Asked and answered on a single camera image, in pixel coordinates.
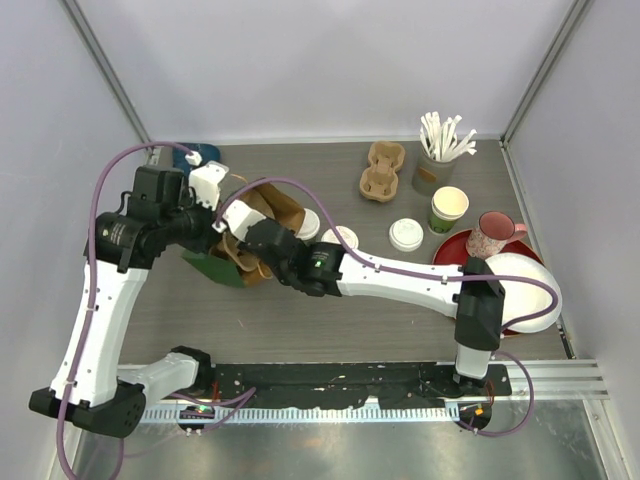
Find grey straw holder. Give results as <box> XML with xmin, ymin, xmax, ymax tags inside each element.
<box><xmin>412</xmin><ymin>148</ymin><xmax>458</xmax><ymax>196</ymax></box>

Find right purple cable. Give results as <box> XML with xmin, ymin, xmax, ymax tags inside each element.
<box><xmin>215</xmin><ymin>178</ymin><xmax>560</xmax><ymax>441</ymax></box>

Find stack of white lids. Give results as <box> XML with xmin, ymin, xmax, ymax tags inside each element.
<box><xmin>388</xmin><ymin>218</ymin><xmax>424</xmax><ymax>252</ymax></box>

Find white plate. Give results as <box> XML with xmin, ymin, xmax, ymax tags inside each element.
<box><xmin>486</xmin><ymin>253</ymin><xmax>562</xmax><ymax>334</ymax></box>

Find blue ceramic dish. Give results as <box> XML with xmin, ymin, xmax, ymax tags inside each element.
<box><xmin>172</xmin><ymin>142</ymin><xmax>221</xmax><ymax>174</ymax></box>

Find white wrapped straws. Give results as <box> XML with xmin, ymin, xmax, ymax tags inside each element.
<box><xmin>419</xmin><ymin>111</ymin><xmax>477</xmax><ymax>164</ymax></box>

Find green paper bag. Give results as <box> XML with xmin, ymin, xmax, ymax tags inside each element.
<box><xmin>180</xmin><ymin>173</ymin><xmax>307</xmax><ymax>290</ymax></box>

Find stack of green cups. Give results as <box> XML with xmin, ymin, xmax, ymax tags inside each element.
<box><xmin>428</xmin><ymin>186</ymin><xmax>470</xmax><ymax>234</ymax></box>

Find red round tray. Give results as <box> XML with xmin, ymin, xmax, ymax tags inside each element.
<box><xmin>432</xmin><ymin>229</ymin><xmax>556</xmax><ymax>337</ymax></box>

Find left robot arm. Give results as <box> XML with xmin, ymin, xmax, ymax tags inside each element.
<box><xmin>29</xmin><ymin>162</ymin><xmax>228</xmax><ymax>439</ymax></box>

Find pink speckled mug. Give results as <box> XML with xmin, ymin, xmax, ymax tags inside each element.
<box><xmin>465</xmin><ymin>211</ymin><xmax>528</xmax><ymax>259</ymax></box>

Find cardboard cup carrier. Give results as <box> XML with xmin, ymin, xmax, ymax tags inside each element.
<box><xmin>209</xmin><ymin>232</ymin><xmax>273</xmax><ymax>287</ymax></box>
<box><xmin>359</xmin><ymin>141</ymin><xmax>406</xmax><ymax>203</ymax></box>

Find white cup lid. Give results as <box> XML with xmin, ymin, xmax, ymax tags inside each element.
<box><xmin>320</xmin><ymin>225</ymin><xmax>359</xmax><ymax>249</ymax></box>
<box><xmin>297</xmin><ymin>208</ymin><xmax>321</xmax><ymax>242</ymax></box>

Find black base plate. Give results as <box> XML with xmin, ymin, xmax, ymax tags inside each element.
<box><xmin>183</xmin><ymin>362</ymin><xmax>512</xmax><ymax>410</ymax></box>

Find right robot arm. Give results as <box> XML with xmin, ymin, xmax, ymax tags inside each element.
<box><xmin>231</xmin><ymin>218</ymin><xmax>506</xmax><ymax>395</ymax></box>

